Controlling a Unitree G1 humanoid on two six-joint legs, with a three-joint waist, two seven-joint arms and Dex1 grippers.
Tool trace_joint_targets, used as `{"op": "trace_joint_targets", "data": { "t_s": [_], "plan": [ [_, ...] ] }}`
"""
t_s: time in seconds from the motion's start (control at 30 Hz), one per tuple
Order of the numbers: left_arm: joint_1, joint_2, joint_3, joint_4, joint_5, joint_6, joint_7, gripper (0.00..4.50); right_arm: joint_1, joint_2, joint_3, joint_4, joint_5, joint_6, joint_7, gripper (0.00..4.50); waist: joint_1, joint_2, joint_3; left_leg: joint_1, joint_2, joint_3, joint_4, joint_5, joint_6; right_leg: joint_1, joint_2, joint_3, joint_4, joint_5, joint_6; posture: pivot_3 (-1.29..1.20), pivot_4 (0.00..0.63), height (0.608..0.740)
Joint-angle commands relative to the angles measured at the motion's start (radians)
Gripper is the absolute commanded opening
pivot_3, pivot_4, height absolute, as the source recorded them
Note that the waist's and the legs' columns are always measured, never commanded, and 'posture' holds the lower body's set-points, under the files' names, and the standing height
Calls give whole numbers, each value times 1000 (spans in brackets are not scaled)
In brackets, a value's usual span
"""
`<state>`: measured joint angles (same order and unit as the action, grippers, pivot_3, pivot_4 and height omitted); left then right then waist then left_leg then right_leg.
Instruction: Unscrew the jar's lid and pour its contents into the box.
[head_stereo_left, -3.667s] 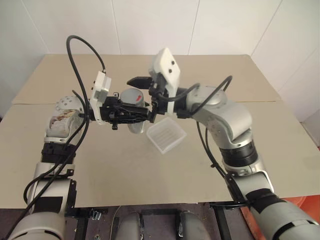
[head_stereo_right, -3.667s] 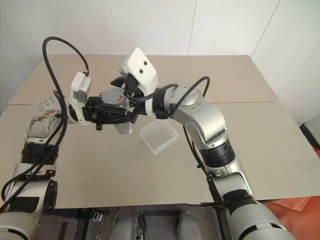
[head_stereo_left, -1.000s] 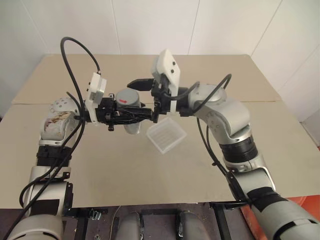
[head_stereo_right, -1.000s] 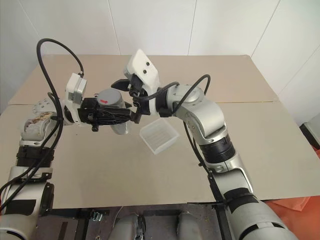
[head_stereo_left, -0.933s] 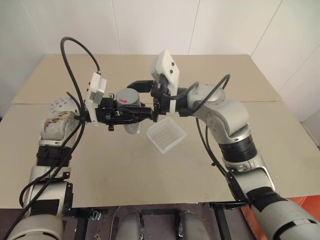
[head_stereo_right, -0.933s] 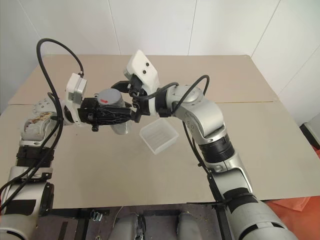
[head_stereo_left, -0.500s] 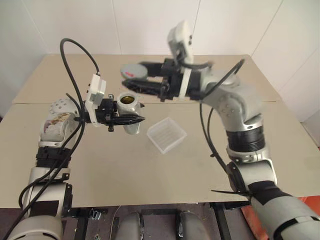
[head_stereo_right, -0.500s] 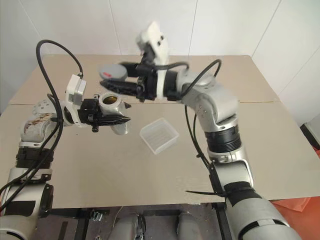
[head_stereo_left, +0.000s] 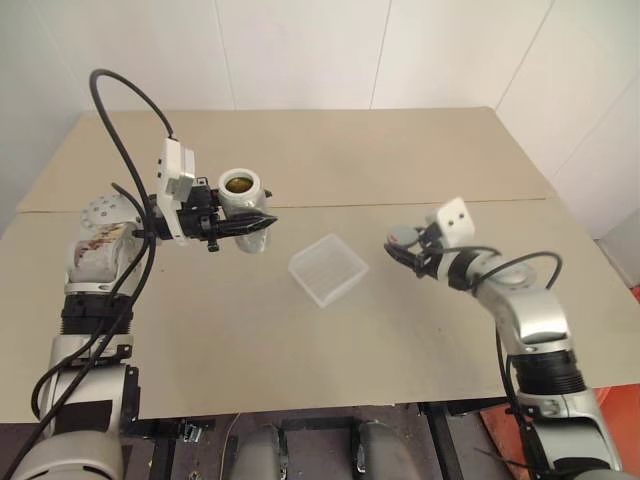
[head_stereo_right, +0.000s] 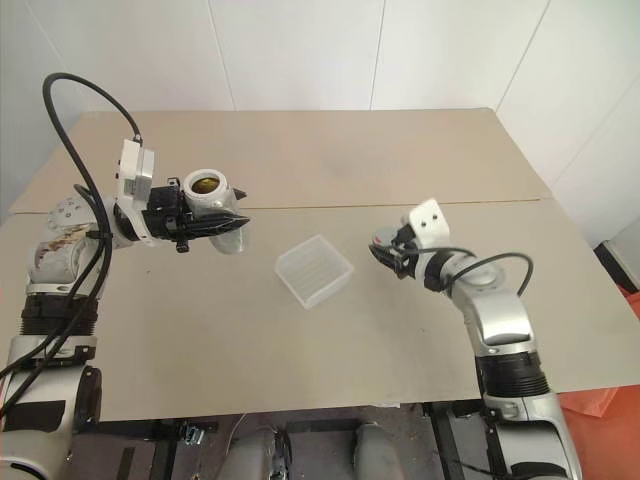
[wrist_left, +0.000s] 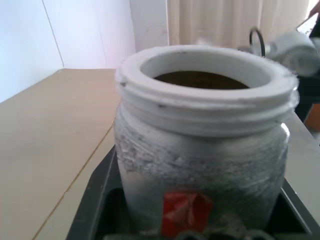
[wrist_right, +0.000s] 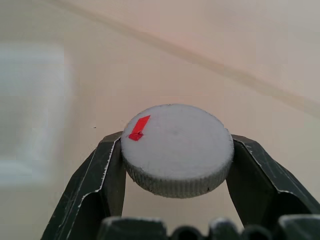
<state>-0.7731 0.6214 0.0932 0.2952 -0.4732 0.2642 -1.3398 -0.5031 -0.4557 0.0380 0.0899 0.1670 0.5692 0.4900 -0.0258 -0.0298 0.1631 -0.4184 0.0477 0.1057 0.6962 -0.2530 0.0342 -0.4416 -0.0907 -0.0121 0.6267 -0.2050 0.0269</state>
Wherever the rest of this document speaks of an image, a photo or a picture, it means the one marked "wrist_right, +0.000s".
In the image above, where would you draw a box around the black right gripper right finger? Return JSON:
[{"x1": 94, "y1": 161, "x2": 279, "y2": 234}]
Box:
[{"x1": 225, "y1": 134, "x2": 320, "y2": 240}]

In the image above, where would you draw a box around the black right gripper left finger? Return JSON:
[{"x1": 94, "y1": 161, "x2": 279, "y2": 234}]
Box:
[{"x1": 40, "y1": 130, "x2": 127, "y2": 240}]

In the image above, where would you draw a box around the white ribbed jar lid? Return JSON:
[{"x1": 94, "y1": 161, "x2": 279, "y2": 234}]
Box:
[{"x1": 120, "y1": 102, "x2": 235, "y2": 199}]

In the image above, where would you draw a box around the clear plastic box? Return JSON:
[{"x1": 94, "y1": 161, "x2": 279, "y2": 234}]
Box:
[{"x1": 0, "y1": 43, "x2": 76, "y2": 187}]

